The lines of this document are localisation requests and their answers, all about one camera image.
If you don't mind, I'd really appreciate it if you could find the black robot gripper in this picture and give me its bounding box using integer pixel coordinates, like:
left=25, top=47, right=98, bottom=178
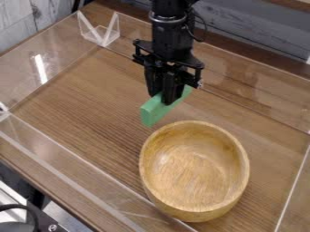
left=134, top=16, right=204, bottom=105

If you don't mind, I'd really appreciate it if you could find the green rectangular block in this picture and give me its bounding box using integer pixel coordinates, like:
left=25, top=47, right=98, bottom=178
left=140, top=86, right=192, bottom=127

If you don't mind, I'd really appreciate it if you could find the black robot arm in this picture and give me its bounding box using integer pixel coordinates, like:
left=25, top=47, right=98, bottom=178
left=134, top=0, right=204, bottom=105

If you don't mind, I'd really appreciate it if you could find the brown wooden bowl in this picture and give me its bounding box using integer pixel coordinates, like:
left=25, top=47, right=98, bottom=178
left=139, top=121, right=251, bottom=222

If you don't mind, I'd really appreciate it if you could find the black metal table bracket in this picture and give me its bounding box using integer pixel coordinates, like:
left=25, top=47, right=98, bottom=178
left=25, top=202, right=69, bottom=232

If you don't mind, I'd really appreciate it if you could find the black cable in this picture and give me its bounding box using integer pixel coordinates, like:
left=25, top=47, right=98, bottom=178
left=0, top=204, right=44, bottom=232

